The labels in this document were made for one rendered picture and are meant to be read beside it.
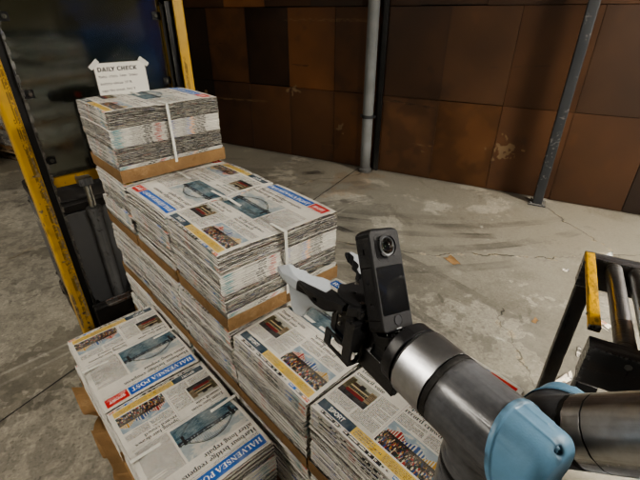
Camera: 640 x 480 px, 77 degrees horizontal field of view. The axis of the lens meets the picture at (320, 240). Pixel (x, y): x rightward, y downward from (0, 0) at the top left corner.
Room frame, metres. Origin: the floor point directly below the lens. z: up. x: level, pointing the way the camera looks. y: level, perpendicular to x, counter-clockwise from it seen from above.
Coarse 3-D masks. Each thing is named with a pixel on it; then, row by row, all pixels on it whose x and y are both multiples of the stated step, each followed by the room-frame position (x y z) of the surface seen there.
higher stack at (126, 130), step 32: (96, 96) 1.45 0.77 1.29; (128, 96) 1.45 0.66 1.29; (160, 96) 1.45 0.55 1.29; (192, 96) 1.44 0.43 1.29; (96, 128) 1.29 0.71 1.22; (128, 128) 1.24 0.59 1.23; (160, 128) 1.31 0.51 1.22; (192, 128) 1.39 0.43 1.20; (128, 160) 1.23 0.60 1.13; (160, 160) 1.29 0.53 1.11; (128, 192) 1.21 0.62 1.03; (128, 224) 1.24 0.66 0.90; (128, 256) 1.33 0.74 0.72
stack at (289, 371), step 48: (336, 288) 0.97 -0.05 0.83; (192, 336) 0.97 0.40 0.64; (240, 336) 0.77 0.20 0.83; (288, 336) 0.77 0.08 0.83; (240, 384) 0.77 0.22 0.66; (288, 384) 0.62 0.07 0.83; (336, 384) 0.63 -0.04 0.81; (288, 432) 0.62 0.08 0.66; (336, 432) 0.51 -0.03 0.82; (384, 432) 0.50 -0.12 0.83; (432, 432) 0.50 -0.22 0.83
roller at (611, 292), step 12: (612, 264) 1.15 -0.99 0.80; (612, 276) 1.08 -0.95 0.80; (612, 288) 1.02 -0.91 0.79; (624, 288) 1.02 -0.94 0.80; (612, 300) 0.96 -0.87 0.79; (624, 300) 0.95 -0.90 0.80; (612, 312) 0.91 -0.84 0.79; (624, 312) 0.89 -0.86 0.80; (612, 324) 0.87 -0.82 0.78; (624, 324) 0.85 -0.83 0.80; (612, 336) 0.83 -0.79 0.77; (624, 336) 0.80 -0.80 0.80; (636, 348) 0.76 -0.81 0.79
